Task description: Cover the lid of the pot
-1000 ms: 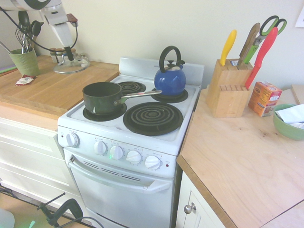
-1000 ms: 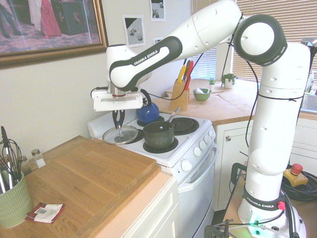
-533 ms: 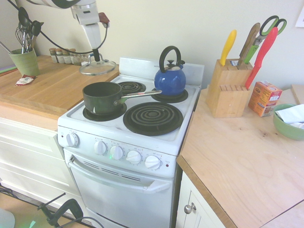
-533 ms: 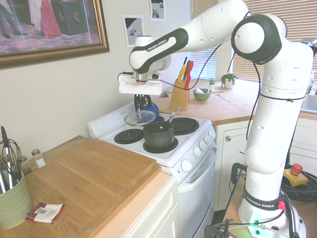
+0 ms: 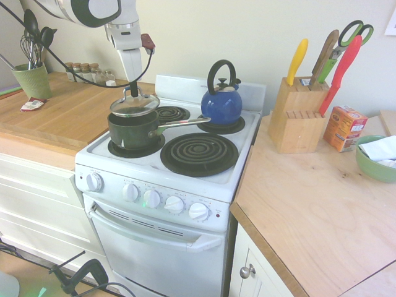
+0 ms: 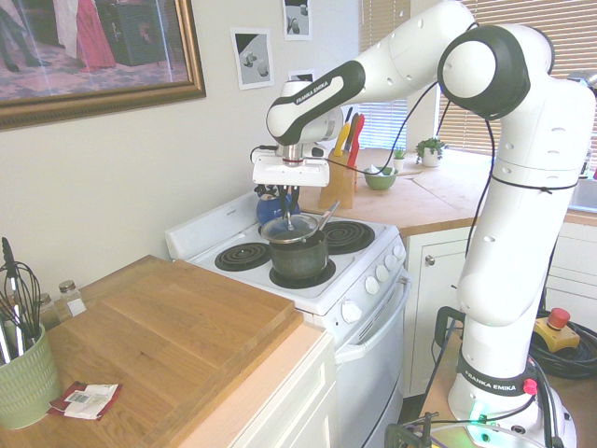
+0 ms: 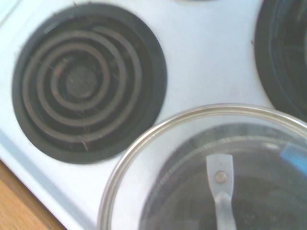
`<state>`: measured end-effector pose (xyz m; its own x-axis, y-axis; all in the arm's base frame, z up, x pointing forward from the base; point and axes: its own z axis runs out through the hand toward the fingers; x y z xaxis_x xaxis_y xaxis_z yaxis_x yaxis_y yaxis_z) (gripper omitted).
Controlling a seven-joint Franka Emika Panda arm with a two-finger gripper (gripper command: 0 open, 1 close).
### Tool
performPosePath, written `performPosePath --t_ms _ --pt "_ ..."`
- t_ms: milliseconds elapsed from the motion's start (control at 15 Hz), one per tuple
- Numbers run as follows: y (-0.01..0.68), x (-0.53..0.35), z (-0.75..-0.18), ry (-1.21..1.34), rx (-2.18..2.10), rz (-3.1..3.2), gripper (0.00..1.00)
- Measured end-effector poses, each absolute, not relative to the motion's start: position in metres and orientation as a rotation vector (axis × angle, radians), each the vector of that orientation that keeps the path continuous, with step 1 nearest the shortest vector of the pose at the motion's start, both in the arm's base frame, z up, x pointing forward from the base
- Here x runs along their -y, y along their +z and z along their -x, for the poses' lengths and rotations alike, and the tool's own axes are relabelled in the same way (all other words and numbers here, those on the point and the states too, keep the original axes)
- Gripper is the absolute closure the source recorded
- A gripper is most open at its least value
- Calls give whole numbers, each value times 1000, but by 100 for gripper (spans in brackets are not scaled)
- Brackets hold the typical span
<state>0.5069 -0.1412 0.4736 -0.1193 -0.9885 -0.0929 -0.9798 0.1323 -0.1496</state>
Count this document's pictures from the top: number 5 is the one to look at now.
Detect black clamp stand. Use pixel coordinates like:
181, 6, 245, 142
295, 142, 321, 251
48, 249, 110, 297

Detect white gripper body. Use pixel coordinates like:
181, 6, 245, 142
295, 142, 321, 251
116, 48, 144, 83

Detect cream base cabinet with drawers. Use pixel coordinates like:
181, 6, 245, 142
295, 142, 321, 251
0, 151, 108, 259

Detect red and white packet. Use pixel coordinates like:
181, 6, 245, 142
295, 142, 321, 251
19, 97, 48, 113

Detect yellow handled knife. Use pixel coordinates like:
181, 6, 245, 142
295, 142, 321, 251
285, 38, 309, 87

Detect white paper on wall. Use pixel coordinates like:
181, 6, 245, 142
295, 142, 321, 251
384, 0, 396, 37

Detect cream cabinet with door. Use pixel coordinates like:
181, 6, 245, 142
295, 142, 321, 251
228, 222, 281, 297

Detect green ceramic bowl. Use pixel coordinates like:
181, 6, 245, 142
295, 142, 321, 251
355, 134, 396, 184

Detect glass pot lid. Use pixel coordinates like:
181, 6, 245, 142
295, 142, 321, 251
110, 86, 161, 119

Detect wooden handled knife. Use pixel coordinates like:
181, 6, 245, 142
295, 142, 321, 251
309, 29, 340, 87

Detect black plastic spoon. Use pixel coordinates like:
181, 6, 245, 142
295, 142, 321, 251
23, 8, 40, 69

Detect white oven door handle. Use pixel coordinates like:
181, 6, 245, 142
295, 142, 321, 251
88, 205, 223, 254

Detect white crumpled cloth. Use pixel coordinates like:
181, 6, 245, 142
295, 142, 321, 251
358, 135, 396, 170

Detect black plastic ladle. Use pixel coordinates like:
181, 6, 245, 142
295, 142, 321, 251
37, 26, 58, 67

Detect orange baking soda box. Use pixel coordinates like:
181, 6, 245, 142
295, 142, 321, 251
322, 105, 369, 153

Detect green mat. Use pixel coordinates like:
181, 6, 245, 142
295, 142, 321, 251
0, 85, 24, 97

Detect small coil burner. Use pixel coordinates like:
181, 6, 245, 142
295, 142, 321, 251
196, 114, 246, 135
153, 105, 191, 123

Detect dark saucepan with metal handle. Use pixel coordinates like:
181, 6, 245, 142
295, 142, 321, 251
106, 110, 212, 150

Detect green handled knife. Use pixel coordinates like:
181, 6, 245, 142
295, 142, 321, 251
316, 58, 338, 85

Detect white electric stove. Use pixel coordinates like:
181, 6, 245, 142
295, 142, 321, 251
74, 74, 267, 297

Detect green and black scissors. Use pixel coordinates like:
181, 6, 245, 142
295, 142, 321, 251
328, 19, 374, 61

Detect red handled knife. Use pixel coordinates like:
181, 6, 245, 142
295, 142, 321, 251
318, 34, 363, 117

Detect large coil burner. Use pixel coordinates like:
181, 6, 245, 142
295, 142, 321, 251
107, 132, 166, 159
160, 132, 240, 178

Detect green ribbed utensil cup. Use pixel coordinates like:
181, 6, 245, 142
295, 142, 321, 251
11, 62, 53, 100

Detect blue kettle with black handle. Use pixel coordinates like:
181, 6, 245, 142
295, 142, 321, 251
200, 59, 243, 126

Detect metal wire whisk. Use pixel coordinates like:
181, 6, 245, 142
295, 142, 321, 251
19, 33, 43, 70

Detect light wooden board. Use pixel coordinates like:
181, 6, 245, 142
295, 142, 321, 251
378, 109, 396, 137

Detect wooden knife block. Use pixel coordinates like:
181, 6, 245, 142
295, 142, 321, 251
267, 76, 330, 155

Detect white stove knob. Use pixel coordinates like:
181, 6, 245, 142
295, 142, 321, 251
188, 202, 211, 222
163, 195, 185, 215
85, 172, 105, 193
122, 183, 140, 203
142, 189, 162, 209

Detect brown wrist camera box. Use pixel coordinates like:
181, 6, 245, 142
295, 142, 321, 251
140, 33, 157, 51

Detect round metal cabinet knob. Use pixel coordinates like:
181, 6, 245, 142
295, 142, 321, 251
239, 263, 257, 279

